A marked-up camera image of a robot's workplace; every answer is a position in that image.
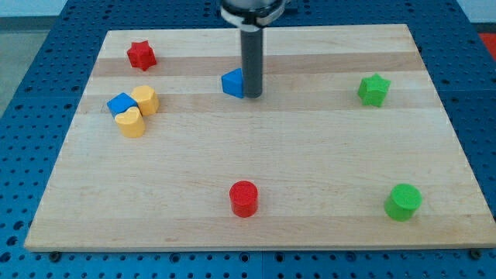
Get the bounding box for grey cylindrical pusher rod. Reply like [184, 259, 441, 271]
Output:
[240, 26, 264, 98]

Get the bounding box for red star block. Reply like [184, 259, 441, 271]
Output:
[126, 40, 157, 71]

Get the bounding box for blue cube block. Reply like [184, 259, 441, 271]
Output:
[106, 92, 138, 118]

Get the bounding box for yellow hexagon block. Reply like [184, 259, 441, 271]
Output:
[131, 85, 160, 116]

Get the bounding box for green star block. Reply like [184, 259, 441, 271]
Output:
[357, 73, 391, 108]

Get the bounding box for blue triangle block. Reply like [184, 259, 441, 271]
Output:
[221, 68, 244, 98]

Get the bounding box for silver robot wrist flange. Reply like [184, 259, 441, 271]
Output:
[220, 0, 287, 26]

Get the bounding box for yellow heart block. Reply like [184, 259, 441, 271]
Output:
[114, 107, 146, 138]

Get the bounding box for light wooden board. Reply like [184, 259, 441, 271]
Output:
[25, 24, 495, 252]

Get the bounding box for red cylinder block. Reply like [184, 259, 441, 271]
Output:
[229, 181, 258, 218]

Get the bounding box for green cylinder block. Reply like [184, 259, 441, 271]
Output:
[384, 184, 422, 222]

